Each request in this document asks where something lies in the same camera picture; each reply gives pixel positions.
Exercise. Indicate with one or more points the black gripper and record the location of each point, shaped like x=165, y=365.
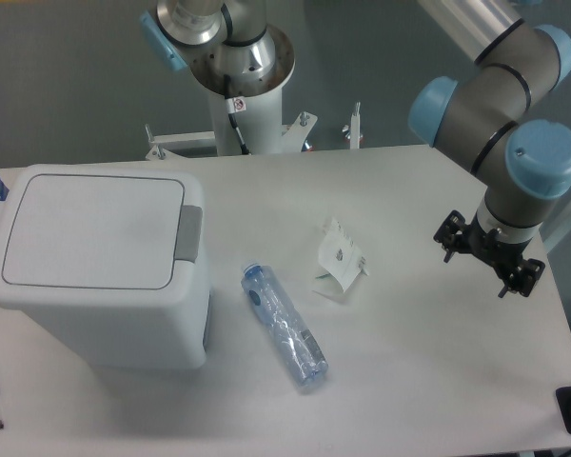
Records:
x=519, y=276

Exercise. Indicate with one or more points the white plastic trash can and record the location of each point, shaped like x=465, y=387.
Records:
x=110, y=261

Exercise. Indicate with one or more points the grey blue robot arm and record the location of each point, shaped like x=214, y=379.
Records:
x=525, y=167

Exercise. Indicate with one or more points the crumpled white paper packet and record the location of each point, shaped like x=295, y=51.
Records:
x=340, y=262

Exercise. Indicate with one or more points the clear plastic water bottle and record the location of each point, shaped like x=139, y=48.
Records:
x=287, y=329

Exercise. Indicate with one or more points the white metal frame post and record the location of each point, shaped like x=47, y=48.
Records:
x=352, y=132

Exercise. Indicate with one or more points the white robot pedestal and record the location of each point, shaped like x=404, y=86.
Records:
x=244, y=88

